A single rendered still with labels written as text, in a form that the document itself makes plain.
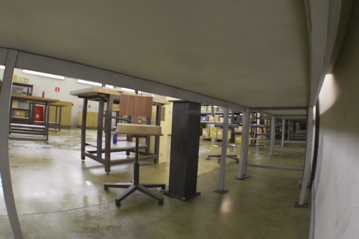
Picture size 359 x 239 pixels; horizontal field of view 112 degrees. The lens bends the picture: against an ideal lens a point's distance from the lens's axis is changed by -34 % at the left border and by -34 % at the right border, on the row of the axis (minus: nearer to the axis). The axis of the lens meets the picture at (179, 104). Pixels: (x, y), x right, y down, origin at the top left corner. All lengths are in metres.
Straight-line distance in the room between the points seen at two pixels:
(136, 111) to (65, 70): 1.17
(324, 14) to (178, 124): 1.42
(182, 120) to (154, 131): 0.26
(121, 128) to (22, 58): 0.91
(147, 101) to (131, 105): 0.16
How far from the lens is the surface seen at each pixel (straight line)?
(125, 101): 1.80
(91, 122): 9.14
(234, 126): 3.11
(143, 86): 0.94
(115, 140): 2.80
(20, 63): 0.75
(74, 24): 0.46
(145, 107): 1.82
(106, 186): 1.74
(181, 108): 1.54
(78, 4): 0.39
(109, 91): 2.09
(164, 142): 2.90
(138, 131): 1.39
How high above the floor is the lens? 0.67
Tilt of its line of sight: 5 degrees up
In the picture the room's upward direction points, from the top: 3 degrees clockwise
